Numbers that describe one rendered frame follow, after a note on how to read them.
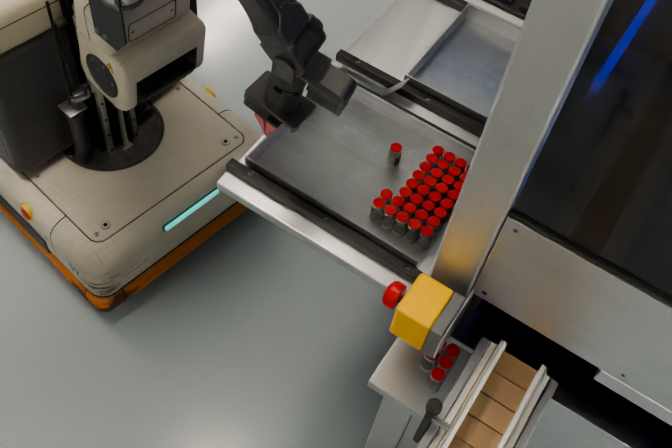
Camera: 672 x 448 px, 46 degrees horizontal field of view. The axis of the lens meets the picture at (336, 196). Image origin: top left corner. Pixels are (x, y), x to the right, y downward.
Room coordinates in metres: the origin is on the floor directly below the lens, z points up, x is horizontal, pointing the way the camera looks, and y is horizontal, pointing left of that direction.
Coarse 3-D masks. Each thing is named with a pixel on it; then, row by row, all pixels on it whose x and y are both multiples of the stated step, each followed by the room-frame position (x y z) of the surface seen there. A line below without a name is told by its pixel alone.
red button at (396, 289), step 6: (396, 282) 0.56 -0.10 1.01; (390, 288) 0.55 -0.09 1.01; (396, 288) 0.55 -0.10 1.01; (402, 288) 0.56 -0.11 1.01; (384, 294) 0.55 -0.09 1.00; (390, 294) 0.55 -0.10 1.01; (396, 294) 0.55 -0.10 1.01; (402, 294) 0.56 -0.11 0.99; (384, 300) 0.54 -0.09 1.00; (390, 300) 0.54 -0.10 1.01; (396, 300) 0.54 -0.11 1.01; (390, 306) 0.53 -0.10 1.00
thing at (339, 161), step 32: (352, 96) 1.02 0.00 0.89; (288, 128) 0.92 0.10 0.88; (320, 128) 0.94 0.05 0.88; (352, 128) 0.95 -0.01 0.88; (384, 128) 0.96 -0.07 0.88; (416, 128) 0.96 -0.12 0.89; (256, 160) 0.84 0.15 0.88; (288, 160) 0.85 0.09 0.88; (320, 160) 0.86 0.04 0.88; (352, 160) 0.87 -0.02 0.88; (384, 160) 0.89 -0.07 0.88; (416, 160) 0.90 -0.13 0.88; (320, 192) 0.79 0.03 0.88; (352, 192) 0.80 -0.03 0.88; (352, 224) 0.72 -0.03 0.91; (416, 256) 0.70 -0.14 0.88
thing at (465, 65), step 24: (456, 24) 1.26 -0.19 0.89; (480, 24) 1.29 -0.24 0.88; (504, 24) 1.26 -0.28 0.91; (432, 48) 1.16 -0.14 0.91; (456, 48) 1.20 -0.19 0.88; (480, 48) 1.21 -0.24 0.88; (504, 48) 1.22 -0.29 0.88; (408, 72) 1.08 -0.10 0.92; (432, 72) 1.12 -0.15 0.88; (456, 72) 1.13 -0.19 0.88; (480, 72) 1.14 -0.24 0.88; (504, 72) 1.16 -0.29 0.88; (432, 96) 1.04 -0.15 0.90; (456, 96) 1.07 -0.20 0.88; (480, 96) 1.08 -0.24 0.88; (480, 120) 1.00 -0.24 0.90
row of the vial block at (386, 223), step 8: (432, 152) 0.89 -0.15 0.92; (440, 152) 0.89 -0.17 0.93; (432, 160) 0.87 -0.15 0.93; (424, 168) 0.84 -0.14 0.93; (432, 168) 0.86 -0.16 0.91; (416, 176) 0.82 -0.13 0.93; (424, 176) 0.83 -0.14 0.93; (408, 184) 0.81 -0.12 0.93; (416, 184) 0.81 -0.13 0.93; (400, 192) 0.79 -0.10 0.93; (408, 192) 0.79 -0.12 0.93; (392, 200) 0.77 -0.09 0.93; (400, 200) 0.77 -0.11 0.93; (408, 200) 0.78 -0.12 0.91; (392, 208) 0.75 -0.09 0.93; (400, 208) 0.76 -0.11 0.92; (384, 216) 0.74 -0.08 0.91; (392, 216) 0.74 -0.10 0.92; (384, 224) 0.74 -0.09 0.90; (392, 224) 0.74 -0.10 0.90
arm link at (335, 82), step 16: (272, 64) 0.80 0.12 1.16; (288, 64) 0.79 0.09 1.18; (320, 64) 0.83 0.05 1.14; (288, 80) 0.80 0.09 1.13; (304, 80) 0.81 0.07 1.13; (320, 80) 0.81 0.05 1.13; (336, 80) 0.82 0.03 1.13; (352, 80) 0.83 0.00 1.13; (320, 96) 0.81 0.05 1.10; (336, 96) 0.80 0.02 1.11; (336, 112) 0.80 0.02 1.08
